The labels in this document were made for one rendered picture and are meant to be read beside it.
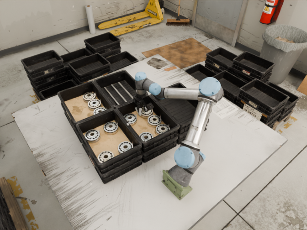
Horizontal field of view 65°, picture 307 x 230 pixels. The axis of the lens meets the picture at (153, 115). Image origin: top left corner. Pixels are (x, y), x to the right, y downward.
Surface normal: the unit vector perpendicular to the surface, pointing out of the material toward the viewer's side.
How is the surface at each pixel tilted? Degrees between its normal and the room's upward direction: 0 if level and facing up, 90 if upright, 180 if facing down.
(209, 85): 33
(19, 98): 0
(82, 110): 0
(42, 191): 0
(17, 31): 90
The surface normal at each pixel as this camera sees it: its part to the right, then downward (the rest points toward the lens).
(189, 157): -0.46, -0.08
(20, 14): 0.63, 0.56
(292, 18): -0.78, 0.43
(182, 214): 0.02, -0.71
